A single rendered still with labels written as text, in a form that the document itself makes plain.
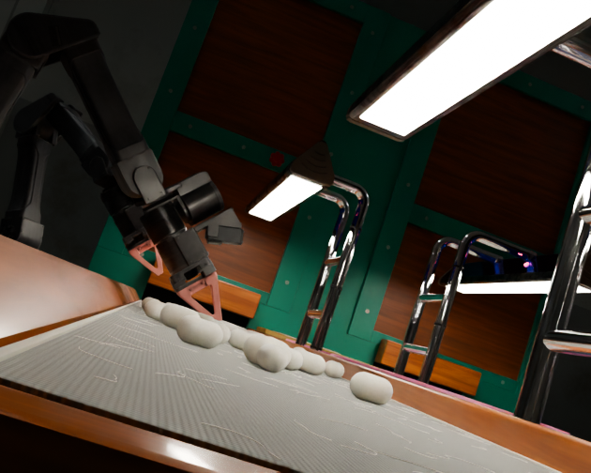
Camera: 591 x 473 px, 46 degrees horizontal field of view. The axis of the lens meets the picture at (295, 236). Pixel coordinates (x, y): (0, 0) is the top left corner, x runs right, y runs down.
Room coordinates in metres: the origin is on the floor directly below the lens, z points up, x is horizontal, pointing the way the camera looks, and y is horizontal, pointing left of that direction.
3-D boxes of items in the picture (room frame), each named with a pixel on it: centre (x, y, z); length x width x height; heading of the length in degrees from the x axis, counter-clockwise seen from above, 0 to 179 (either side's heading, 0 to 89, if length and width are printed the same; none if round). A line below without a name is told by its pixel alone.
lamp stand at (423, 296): (1.56, -0.42, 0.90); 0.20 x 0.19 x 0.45; 9
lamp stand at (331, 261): (1.49, -0.02, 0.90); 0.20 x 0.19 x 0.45; 9
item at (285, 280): (2.27, -0.13, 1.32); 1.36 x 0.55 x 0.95; 99
